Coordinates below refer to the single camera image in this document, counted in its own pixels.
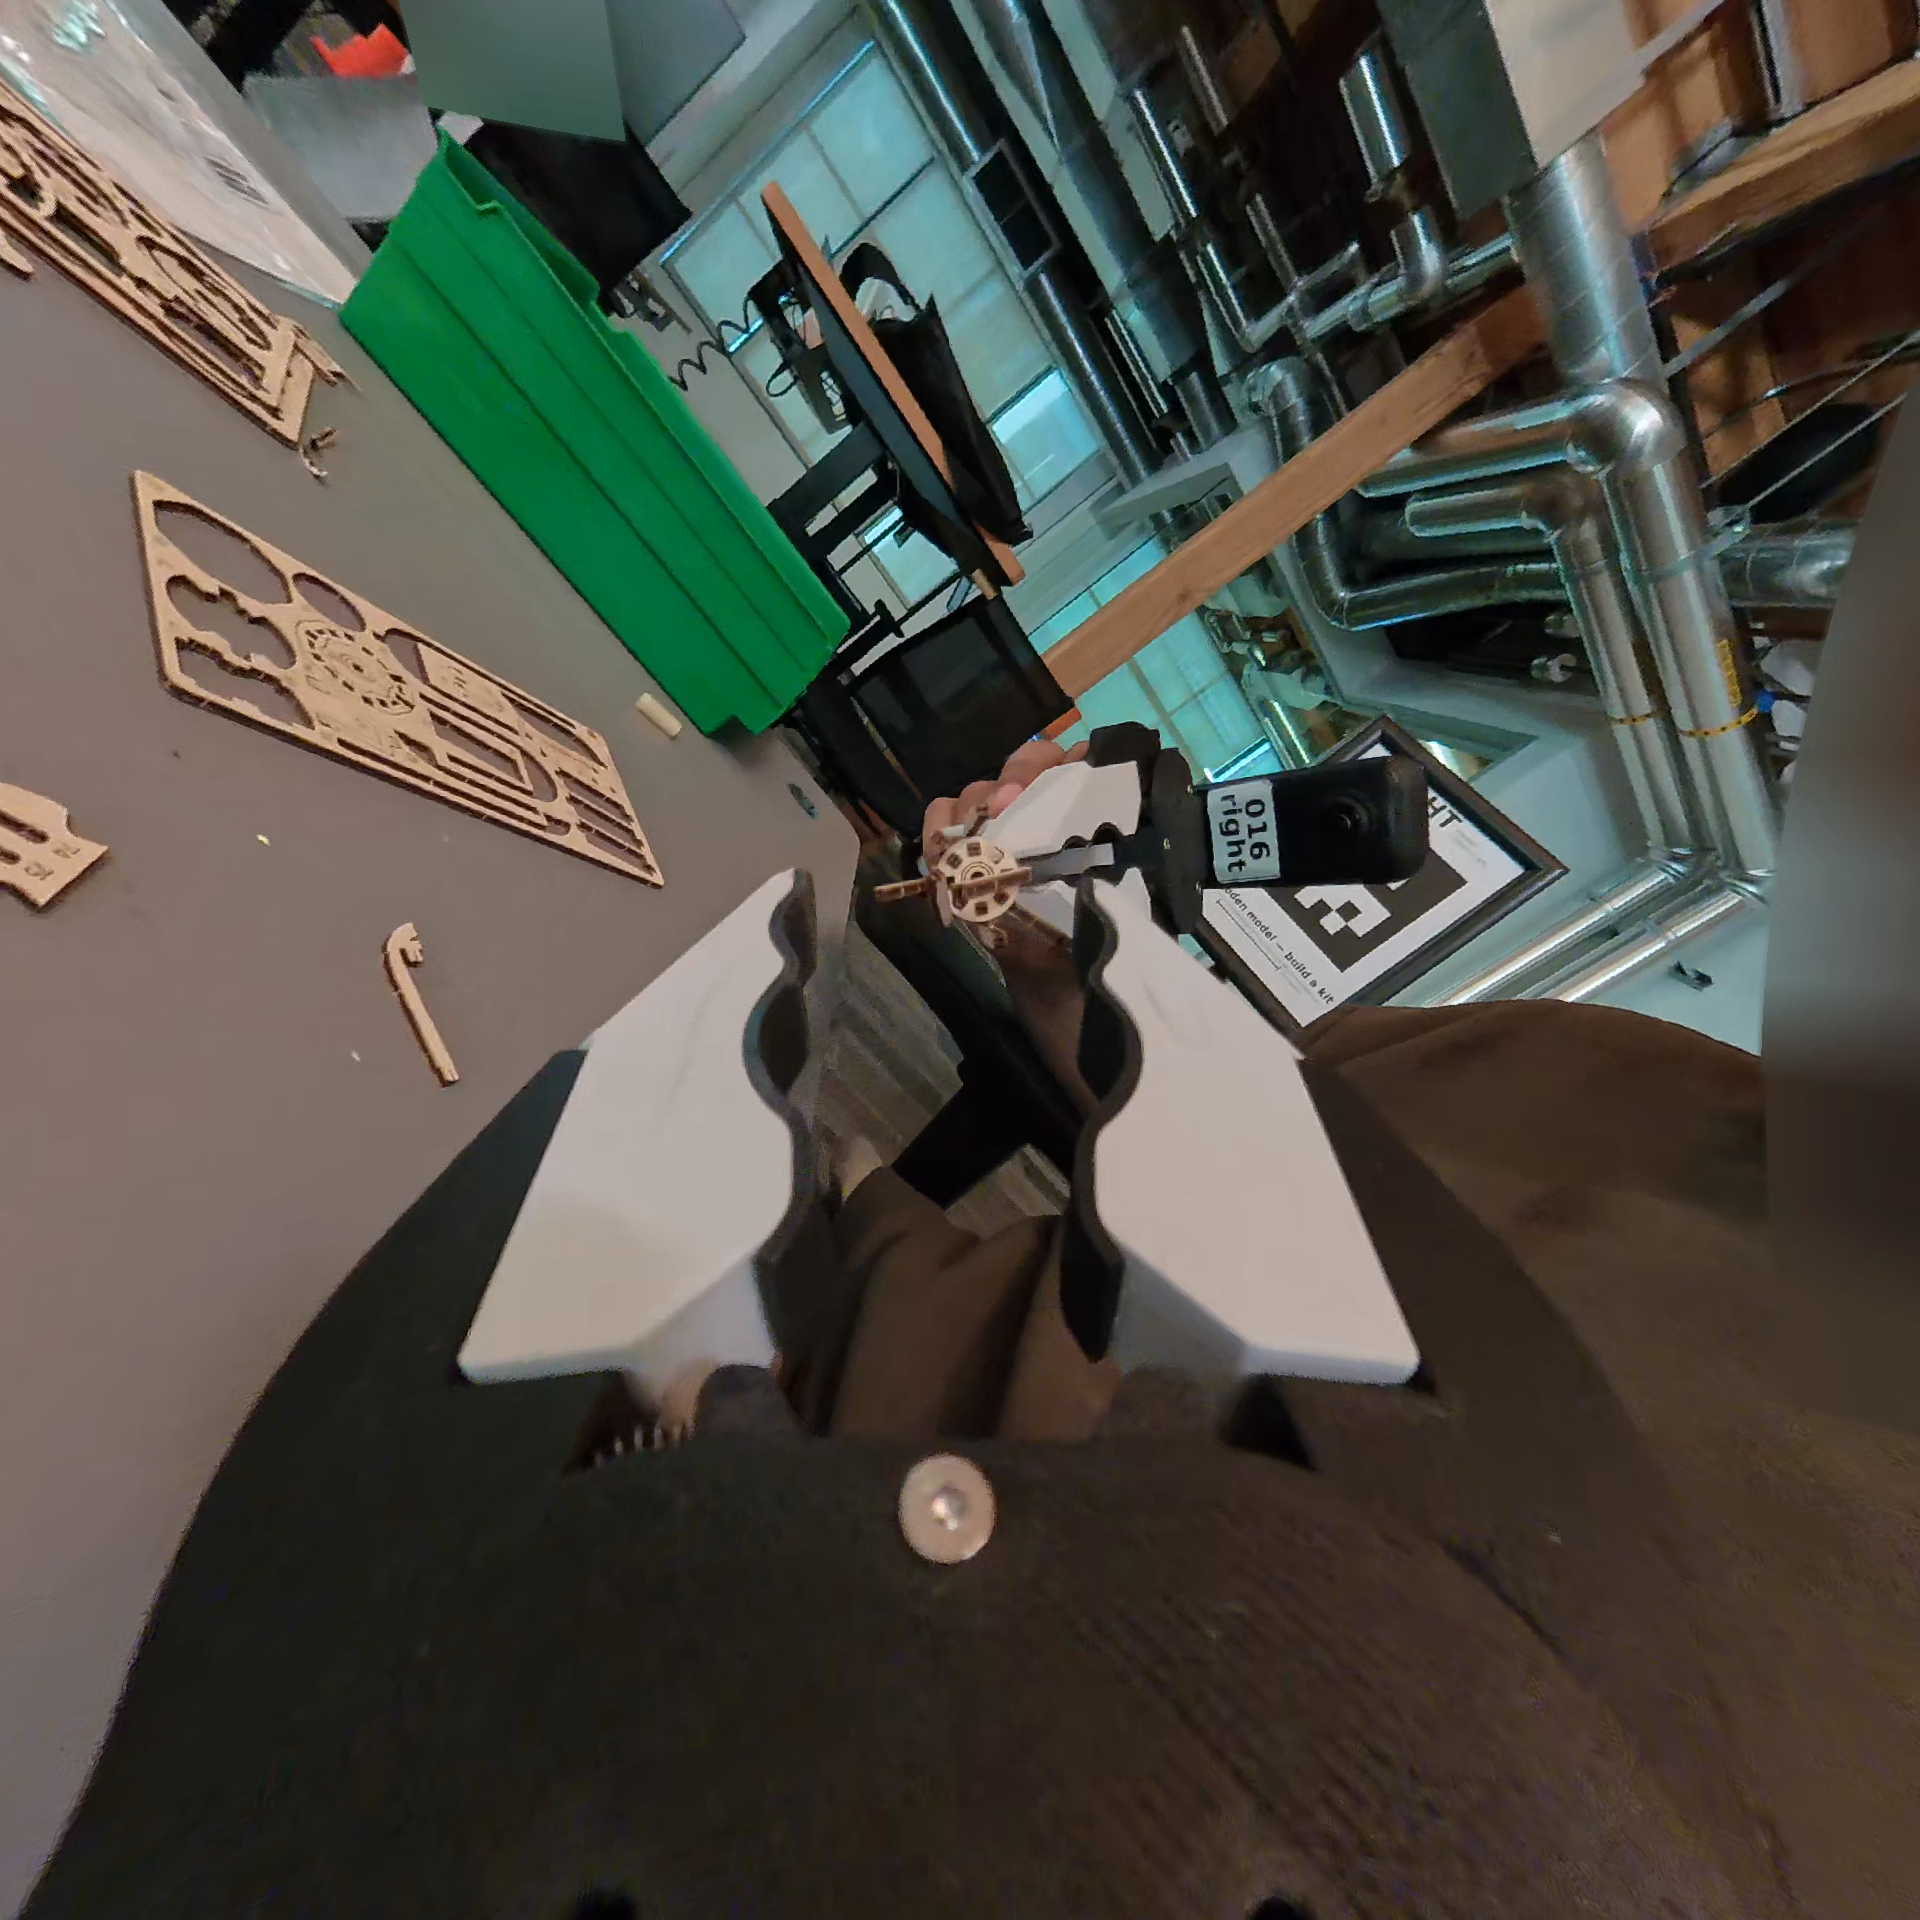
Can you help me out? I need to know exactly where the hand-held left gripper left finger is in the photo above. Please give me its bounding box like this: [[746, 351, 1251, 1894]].
[[457, 865, 824, 1434]]

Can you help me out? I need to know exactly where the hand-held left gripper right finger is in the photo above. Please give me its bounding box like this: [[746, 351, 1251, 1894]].
[[1062, 882, 1423, 1419]]

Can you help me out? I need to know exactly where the wooden ribbed model part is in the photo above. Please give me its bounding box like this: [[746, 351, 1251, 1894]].
[[875, 831, 1041, 929]]

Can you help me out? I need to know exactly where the grey desk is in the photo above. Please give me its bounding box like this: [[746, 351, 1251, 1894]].
[[0, 59, 865, 1920]]

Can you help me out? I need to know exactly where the person's right hand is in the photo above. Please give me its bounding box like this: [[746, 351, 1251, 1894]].
[[923, 742, 1091, 871]]

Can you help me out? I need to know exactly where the framed tag poster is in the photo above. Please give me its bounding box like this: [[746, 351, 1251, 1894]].
[[1188, 714, 1572, 1033]]

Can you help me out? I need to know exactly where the black mesh chair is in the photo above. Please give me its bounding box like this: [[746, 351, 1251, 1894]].
[[787, 592, 1080, 828]]

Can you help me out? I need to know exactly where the wooden hook piece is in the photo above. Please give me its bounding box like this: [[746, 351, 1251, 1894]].
[[379, 921, 463, 1087]]

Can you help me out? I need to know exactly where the wooden beam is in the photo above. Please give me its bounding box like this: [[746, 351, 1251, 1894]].
[[1038, 291, 1554, 702]]

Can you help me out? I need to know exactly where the black bag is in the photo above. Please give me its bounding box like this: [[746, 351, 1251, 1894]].
[[836, 244, 1038, 550]]

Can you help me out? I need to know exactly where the black table with wooden edge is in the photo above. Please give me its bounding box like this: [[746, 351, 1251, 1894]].
[[756, 180, 1035, 590]]

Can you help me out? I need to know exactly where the cluster of silver metal ducts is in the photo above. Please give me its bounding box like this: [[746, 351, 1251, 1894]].
[[862, 0, 1863, 1008]]

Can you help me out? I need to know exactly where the wooden puzzle sheet with gear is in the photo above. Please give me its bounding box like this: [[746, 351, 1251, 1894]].
[[132, 468, 667, 889]]

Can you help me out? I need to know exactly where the green plastic bin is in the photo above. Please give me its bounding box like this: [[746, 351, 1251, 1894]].
[[339, 132, 853, 740]]

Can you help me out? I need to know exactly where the small slotted wooden piece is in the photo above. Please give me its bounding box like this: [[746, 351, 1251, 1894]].
[[0, 780, 111, 912]]

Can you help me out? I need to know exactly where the black box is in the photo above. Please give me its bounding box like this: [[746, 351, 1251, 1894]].
[[451, 112, 696, 309]]

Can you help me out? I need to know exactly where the printed instruction paper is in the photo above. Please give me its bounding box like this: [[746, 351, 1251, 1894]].
[[0, 0, 374, 311]]

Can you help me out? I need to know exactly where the white wall shelf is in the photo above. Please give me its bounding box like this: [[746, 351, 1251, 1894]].
[[1093, 454, 1251, 529]]

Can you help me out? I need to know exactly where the rectangular metal duct box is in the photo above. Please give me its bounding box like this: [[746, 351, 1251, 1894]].
[[1373, 0, 1652, 174]]

